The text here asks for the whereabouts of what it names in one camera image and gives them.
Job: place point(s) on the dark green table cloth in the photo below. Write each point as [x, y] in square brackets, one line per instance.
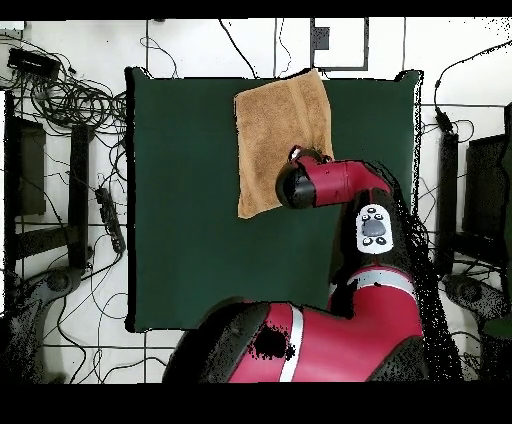
[180, 260]

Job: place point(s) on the grey square floor frame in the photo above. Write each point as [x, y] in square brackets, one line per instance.
[320, 40]

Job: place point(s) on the tan terry towel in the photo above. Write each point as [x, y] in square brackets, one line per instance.
[268, 132]

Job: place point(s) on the grey tripod base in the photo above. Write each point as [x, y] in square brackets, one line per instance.
[470, 292]
[60, 282]

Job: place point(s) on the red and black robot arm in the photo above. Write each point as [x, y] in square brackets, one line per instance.
[340, 180]

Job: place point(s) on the black power strip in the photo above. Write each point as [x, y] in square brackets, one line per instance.
[110, 218]

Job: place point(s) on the black rectangular box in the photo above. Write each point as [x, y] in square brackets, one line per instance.
[32, 62]

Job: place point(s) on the black stand frame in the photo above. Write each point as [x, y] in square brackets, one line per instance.
[447, 200]
[79, 192]

